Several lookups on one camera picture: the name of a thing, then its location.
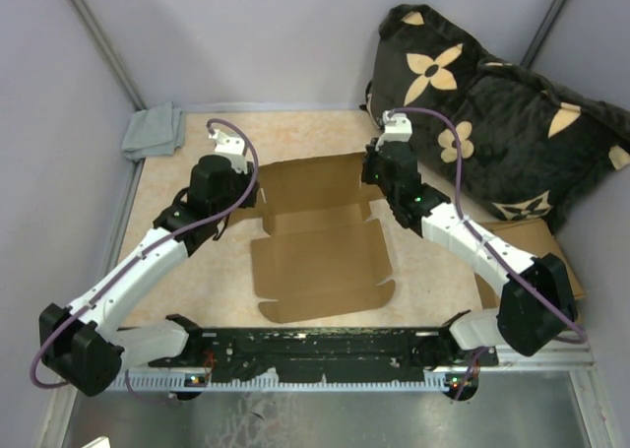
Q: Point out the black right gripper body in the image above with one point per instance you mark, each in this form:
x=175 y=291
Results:
x=371 y=171

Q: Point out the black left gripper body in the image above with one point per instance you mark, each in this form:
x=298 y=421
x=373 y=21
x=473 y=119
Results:
x=239 y=184

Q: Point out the brown cardboard box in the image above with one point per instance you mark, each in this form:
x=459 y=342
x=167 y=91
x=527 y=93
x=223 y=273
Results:
x=323 y=254

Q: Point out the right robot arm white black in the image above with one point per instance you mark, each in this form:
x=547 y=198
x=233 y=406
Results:
x=536 y=302

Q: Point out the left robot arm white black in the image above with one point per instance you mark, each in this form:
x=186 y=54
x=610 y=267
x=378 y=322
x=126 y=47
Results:
x=84 y=342

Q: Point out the grey folded cloth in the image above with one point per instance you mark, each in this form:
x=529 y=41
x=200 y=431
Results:
x=154 y=132

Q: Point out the black plush flower pillow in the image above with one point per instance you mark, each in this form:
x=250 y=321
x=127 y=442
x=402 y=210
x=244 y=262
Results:
x=521 y=146

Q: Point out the stack of flat cardboard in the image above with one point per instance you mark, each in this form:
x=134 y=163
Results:
x=535 y=237

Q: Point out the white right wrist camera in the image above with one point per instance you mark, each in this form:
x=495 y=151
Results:
x=397 y=128

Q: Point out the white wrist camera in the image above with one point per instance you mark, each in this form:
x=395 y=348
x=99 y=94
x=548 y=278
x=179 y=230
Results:
x=232 y=148
x=397 y=128

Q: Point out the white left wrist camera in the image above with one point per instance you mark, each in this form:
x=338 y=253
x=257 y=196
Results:
x=232 y=148

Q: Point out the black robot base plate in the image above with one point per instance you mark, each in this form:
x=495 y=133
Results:
x=310 y=355

